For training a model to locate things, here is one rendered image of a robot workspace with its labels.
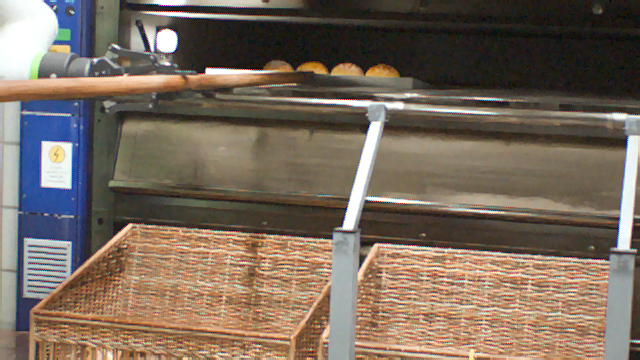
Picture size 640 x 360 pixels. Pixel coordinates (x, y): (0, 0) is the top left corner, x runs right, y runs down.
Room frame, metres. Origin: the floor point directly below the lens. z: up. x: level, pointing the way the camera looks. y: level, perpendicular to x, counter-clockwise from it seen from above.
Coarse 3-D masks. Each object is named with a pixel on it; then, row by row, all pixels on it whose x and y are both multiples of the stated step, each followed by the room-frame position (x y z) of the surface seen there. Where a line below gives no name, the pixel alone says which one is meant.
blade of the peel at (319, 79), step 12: (216, 72) 3.56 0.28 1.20; (228, 72) 3.55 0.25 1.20; (240, 72) 3.54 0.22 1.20; (252, 72) 3.53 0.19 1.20; (264, 72) 3.53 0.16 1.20; (324, 84) 3.49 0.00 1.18; (336, 84) 3.48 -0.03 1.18; (348, 84) 3.47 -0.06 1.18; (360, 84) 3.47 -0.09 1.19; (372, 84) 3.46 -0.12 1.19; (384, 84) 3.45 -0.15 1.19; (396, 84) 3.45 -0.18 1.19; (408, 84) 3.44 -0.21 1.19; (420, 84) 3.55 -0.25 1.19
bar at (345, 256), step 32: (128, 96) 2.71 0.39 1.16; (224, 96) 2.67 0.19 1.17; (256, 96) 2.65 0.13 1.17; (608, 128) 2.48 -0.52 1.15; (352, 224) 2.40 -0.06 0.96; (352, 256) 2.36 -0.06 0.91; (352, 288) 2.36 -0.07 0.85; (608, 288) 2.25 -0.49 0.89; (352, 320) 2.37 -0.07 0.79; (608, 320) 2.25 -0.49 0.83; (352, 352) 2.38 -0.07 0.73; (608, 352) 2.25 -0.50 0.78
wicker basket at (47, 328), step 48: (144, 240) 3.06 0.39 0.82; (192, 240) 3.04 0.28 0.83; (240, 240) 3.00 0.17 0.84; (288, 240) 2.97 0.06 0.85; (96, 288) 2.91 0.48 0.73; (144, 288) 3.03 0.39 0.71; (192, 288) 3.00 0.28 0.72; (240, 288) 2.97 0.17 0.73; (288, 288) 2.95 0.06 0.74; (48, 336) 2.63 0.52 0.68; (96, 336) 2.60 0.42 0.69; (144, 336) 2.57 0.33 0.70; (192, 336) 2.54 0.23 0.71; (240, 336) 2.52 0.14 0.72; (288, 336) 2.49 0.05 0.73
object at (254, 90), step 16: (288, 96) 3.02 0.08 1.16; (304, 96) 3.01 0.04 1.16; (320, 96) 3.00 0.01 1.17; (336, 96) 2.99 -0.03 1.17; (352, 96) 2.98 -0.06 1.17; (368, 96) 2.97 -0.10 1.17; (384, 96) 2.96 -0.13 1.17; (400, 96) 2.95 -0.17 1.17; (416, 96) 2.95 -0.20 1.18; (432, 96) 2.94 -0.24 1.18; (448, 96) 2.93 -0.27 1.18; (608, 112) 2.84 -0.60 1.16; (624, 112) 2.83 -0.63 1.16
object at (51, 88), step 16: (16, 80) 1.86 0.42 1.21; (32, 80) 1.91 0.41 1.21; (48, 80) 1.95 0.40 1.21; (64, 80) 2.01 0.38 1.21; (80, 80) 2.06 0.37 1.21; (96, 80) 2.12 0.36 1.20; (112, 80) 2.18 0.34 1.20; (128, 80) 2.25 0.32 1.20; (144, 80) 2.32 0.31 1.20; (160, 80) 2.39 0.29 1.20; (176, 80) 2.47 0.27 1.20; (192, 80) 2.56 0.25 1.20; (208, 80) 2.65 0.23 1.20; (224, 80) 2.75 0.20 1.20; (240, 80) 2.86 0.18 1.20; (256, 80) 2.98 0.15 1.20; (272, 80) 3.11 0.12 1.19; (288, 80) 3.25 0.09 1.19; (0, 96) 1.79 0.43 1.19; (16, 96) 1.84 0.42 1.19; (32, 96) 1.89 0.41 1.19; (48, 96) 1.94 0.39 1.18; (64, 96) 2.00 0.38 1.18; (80, 96) 2.06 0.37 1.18; (96, 96) 2.14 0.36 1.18
